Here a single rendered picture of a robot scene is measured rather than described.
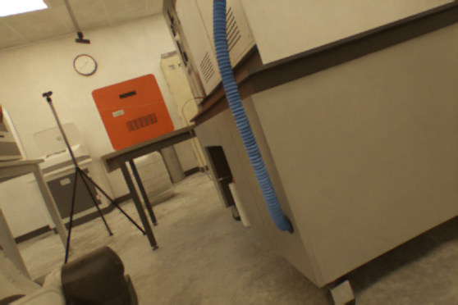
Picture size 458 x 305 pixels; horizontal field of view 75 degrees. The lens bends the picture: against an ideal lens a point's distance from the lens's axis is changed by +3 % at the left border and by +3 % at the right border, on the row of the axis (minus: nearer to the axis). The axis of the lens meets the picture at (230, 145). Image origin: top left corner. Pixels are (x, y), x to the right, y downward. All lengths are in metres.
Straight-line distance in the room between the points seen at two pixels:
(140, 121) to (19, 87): 3.69
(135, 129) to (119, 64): 3.36
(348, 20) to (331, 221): 0.58
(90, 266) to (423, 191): 1.11
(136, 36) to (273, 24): 4.72
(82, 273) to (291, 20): 1.05
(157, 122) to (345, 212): 1.49
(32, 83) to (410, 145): 5.21
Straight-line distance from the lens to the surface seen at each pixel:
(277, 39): 0.85
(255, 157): 0.75
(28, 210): 5.55
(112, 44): 5.47
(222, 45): 0.75
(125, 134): 2.08
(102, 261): 1.21
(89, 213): 4.67
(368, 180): 0.93
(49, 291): 1.21
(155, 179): 3.64
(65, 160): 4.67
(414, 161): 1.03
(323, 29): 0.93
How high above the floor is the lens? 0.63
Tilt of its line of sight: 4 degrees down
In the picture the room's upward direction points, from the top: 20 degrees counter-clockwise
